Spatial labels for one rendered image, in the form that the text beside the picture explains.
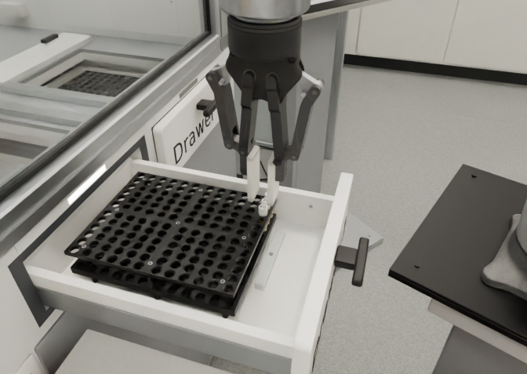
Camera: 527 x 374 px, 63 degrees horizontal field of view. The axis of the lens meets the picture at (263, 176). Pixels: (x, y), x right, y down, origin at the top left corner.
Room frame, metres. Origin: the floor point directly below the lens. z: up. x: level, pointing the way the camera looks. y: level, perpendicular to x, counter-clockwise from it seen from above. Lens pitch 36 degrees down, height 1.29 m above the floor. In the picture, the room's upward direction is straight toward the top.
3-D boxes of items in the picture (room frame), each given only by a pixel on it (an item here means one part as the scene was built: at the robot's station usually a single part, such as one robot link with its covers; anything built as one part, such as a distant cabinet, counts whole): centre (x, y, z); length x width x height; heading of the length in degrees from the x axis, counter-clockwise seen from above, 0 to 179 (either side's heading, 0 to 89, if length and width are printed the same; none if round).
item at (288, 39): (0.44, 0.00, 1.12); 0.08 x 0.07 x 0.09; 73
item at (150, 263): (0.42, 0.11, 0.87); 0.22 x 0.18 x 0.06; 73
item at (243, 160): (0.45, 0.03, 0.99); 0.03 x 0.01 x 0.05; 73
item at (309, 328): (0.36, -0.08, 0.87); 0.29 x 0.02 x 0.11; 163
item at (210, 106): (0.75, 0.11, 0.91); 0.07 x 0.04 x 0.01; 163
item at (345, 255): (0.35, -0.10, 0.91); 0.07 x 0.04 x 0.01; 163
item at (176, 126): (0.76, 0.13, 0.87); 0.29 x 0.02 x 0.11; 163
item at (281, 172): (0.43, -0.03, 0.99); 0.03 x 0.01 x 0.05; 73
